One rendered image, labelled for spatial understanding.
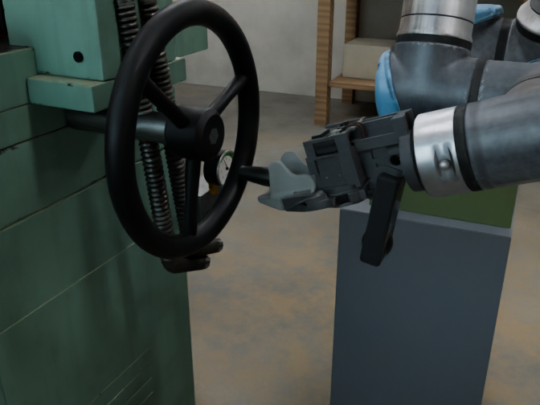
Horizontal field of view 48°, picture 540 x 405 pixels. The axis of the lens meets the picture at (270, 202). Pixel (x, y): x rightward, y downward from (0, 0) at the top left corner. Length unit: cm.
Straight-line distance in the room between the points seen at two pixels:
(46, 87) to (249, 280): 134
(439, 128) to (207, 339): 120
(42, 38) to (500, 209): 77
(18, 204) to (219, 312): 114
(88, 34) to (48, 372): 44
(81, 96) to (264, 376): 105
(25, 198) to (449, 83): 51
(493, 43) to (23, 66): 73
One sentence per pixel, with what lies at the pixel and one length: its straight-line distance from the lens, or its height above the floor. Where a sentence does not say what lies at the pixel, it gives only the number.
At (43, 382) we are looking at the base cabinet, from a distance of 87.
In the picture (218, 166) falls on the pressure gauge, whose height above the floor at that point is 67.
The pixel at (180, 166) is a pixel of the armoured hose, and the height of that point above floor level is 75.
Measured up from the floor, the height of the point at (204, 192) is 62.
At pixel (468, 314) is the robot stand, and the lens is 118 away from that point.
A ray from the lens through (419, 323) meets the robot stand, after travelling 121.
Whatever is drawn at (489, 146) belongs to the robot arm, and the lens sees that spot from 61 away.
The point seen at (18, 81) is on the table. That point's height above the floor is 87.
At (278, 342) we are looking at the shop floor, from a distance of 169.
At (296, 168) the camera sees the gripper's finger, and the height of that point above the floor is 75.
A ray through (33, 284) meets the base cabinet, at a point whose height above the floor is 62.
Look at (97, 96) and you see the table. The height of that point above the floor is 86.
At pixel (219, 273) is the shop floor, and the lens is 200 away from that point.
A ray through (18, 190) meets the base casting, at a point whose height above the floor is 75.
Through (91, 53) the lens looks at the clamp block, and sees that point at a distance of 69.
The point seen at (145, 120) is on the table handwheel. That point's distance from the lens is 72.
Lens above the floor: 102
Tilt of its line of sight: 24 degrees down
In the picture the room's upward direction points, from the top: straight up
